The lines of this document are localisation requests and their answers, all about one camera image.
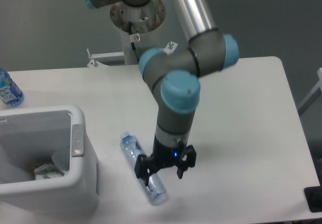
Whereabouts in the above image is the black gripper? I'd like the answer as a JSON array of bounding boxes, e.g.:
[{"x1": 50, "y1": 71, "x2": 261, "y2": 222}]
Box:
[{"x1": 134, "y1": 137, "x2": 197, "y2": 186}]

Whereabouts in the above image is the clear plastic bottle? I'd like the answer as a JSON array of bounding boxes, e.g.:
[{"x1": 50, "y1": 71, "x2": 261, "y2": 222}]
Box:
[{"x1": 120, "y1": 131, "x2": 167, "y2": 205}]

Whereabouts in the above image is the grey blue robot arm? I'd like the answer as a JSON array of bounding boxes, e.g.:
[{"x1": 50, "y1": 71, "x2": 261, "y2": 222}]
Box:
[{"x1": 85, "y1": 0, "x2": 239, "y2": 183}]

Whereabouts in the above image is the trash inside bin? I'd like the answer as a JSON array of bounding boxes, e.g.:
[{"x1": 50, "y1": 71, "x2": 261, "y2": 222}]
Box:
[{"x1": 33, "y1": 147, "x2": 70, "y2": 180}]

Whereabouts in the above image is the white plastic trash can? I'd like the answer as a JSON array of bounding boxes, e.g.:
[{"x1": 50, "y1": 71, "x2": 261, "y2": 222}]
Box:
[{"x1": 1, "y1": 105, "x2": 99, "y2": 213}]

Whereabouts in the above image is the black device at table edge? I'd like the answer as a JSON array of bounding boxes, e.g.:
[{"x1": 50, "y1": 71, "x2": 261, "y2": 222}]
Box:
[{"x1": 304, "y1": 186, "x2": 321, "y2": 213}]

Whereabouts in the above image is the blue labelled water bottle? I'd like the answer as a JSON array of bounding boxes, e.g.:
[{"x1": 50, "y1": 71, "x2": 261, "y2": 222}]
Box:
[{"x1": 1, "y1": 68, "x2": 24, "y2": 107}]

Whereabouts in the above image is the white bracket with bolts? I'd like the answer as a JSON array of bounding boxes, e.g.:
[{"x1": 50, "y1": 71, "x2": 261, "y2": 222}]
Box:
[{"x1": 87, "y1": 41, "x2": 178, "y2": 67}]

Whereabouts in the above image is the black cable on pedestal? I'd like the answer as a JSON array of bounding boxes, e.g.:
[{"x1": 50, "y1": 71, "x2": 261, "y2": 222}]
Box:
[{"x1": 128, "y1": 21, "x2": 142, "y2": 65}]

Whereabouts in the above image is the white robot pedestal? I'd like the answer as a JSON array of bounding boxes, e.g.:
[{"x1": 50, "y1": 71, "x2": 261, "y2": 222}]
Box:
[{"x1": 110, "y1": 0, "x2": 166, "y2": 65}]

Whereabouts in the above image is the white frame at right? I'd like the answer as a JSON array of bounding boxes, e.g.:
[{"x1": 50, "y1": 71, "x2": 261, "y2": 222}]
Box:
[{"x1": 297, "y1": 67, "x2": 321, "y2": 116}]

